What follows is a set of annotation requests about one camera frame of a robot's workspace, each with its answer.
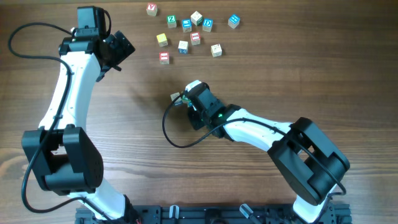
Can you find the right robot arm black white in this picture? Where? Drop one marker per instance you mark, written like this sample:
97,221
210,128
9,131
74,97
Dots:
307,159

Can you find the green N letter block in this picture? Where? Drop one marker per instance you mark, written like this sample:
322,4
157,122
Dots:
185,100

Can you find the blue block far right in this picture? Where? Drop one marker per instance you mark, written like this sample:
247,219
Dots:
233,21

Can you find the yellow top block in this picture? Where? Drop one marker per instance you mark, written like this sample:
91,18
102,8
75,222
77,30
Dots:
162,40

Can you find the red Y letter block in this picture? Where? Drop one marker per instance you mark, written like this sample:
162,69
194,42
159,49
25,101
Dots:
151,9

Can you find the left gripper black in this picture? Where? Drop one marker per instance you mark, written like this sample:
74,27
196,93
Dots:
123,48

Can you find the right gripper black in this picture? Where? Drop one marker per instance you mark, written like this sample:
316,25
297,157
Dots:
192,114

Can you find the block with blue number side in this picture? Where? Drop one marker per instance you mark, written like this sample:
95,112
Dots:
183,47

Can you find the blue D letter block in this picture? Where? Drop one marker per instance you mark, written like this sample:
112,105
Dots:
207,24

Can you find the green Z letter block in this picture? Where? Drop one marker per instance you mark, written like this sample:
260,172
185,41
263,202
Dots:
171,21

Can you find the plain picture wooden block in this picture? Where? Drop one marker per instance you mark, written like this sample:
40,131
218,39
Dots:
216,50

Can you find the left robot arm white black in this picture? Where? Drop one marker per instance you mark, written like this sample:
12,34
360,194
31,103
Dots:
61,155

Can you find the red letter block centre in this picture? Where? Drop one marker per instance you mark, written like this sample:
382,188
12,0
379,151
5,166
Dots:
195,38

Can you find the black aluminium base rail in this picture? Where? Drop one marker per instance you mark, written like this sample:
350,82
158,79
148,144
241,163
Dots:
276,213

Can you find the red H letter block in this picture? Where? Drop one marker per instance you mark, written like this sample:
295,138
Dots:
164,58

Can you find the blue L letter block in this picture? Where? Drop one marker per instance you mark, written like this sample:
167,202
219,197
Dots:
186,25

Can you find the plain picture block top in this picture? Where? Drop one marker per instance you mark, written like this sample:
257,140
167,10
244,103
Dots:
196,18

